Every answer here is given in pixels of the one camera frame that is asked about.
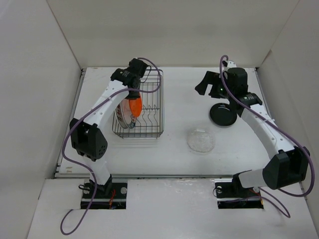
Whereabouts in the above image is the white plate with red characters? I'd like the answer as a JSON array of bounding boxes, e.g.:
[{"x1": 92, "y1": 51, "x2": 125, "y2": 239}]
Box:
[{"x1": 115, "y1": 103, "x2": 128, "y2": 129}]

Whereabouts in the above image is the grey wire dish rack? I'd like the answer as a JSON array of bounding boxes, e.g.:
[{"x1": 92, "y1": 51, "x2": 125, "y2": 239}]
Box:
[{"x1": 112, "y1": 67, "x2": 164, "y2": 138}]

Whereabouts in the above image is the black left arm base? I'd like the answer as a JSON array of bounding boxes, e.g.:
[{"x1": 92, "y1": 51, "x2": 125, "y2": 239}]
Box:
[{"x1": 78, "y1": 182, "x2": 128, "y2": 210}]

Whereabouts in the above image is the black plate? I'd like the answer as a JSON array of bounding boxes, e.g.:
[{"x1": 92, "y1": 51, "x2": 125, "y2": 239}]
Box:
[{"x1": 209, "y1": 103, "x2": 237, "y2": 127}]

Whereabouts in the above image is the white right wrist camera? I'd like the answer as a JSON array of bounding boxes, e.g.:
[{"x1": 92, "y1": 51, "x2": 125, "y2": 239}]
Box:
[{"x1": 222, "y1": 60, "x2": 237, "y2": 71}]

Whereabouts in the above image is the clear glass plate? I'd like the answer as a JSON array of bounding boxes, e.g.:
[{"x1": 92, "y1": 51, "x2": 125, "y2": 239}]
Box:
[{"x1": 187, "y1": 127, "x2": 216, "y2": 153}]

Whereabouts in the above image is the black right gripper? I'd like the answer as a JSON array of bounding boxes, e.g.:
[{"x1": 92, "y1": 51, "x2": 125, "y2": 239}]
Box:
[{"x1": 195, "y1": 71, "x2": 234, "y2": 100}]

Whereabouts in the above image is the white plate with dark rim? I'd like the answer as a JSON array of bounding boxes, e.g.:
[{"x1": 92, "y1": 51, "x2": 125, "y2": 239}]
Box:
[{"x1": 121, "y1": 99, "x2": 137, "y2": 129}]

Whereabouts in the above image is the aluminium table edge rail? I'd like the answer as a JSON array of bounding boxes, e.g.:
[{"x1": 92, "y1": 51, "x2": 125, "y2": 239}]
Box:
[{"x1": 54, "y1": 172, "x2": 233, "y2": 179}]

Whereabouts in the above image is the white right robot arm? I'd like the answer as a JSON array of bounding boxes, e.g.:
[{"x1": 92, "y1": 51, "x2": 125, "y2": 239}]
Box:
[{"x1": 195, "y1": 67, "x2": 313, "y2": 196}]

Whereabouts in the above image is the orange plastic plate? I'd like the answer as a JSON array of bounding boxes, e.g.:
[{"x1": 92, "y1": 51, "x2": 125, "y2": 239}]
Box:
[{"x1": 129, "y1": 97, "x2": 143, "y2": 118}]

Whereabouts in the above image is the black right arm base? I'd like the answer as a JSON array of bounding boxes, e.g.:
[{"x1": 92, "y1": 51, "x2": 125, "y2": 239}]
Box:
[{"x1": 213, "y1": 180, "x2": 264, "y2": 209}]

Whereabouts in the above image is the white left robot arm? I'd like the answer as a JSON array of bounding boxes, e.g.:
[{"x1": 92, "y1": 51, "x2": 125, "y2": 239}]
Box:
[{"x1": 65, "y1": 57, "x2": 148, "y2": 198}]

